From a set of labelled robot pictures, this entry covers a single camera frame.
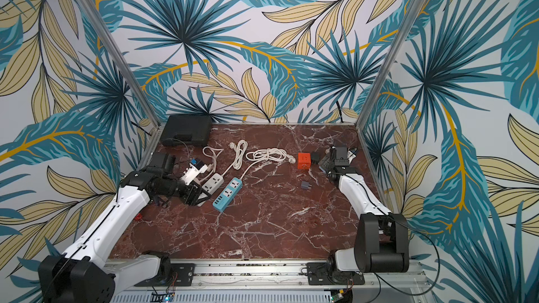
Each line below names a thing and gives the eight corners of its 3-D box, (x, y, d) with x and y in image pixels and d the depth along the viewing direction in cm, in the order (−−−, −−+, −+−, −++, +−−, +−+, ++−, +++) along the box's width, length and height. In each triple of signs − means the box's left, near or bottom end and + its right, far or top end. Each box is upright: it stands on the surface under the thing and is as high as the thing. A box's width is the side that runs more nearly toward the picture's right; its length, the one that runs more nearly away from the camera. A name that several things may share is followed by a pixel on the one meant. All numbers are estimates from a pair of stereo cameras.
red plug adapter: (298, 169, 103) (299, 163, 99) (297, 159, 107) (298, 152, 103) (309, 169, 103) (311, 163, 99) (308, 159, 107) (309, 152, 103)
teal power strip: (212, 206, 91) (211, 203, 89) (236, 179, 100) (236, 175, 97) (221, 213, 90) (219, 210, 87) (245, 184, 98) (244, 181, 96)
